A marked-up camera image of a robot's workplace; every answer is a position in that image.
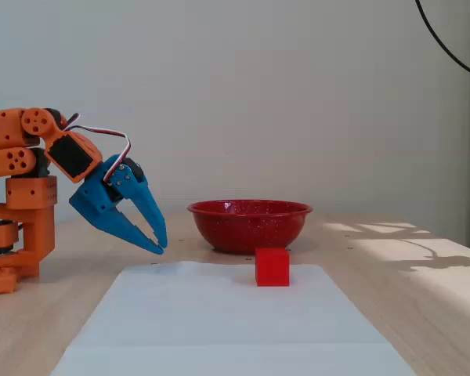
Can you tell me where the red speckled enamel bowl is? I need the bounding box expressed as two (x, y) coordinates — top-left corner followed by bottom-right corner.
(186, 199), (313, 256)

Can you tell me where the red cube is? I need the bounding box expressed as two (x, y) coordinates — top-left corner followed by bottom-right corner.
(255, 246), (291, 287)

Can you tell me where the white paper sheet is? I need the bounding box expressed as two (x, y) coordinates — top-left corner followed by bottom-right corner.
(49, 260), (418, 376)

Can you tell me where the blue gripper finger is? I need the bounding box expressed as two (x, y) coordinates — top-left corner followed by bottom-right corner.
(110, 162), (169, 251)
(97, 206), (165, 256)

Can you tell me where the black hanging cable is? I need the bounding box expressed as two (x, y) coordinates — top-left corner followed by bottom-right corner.
(414, 0), (470, 82)

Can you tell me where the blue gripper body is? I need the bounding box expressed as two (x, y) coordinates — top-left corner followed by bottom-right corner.
(68, 154), (145, 232)

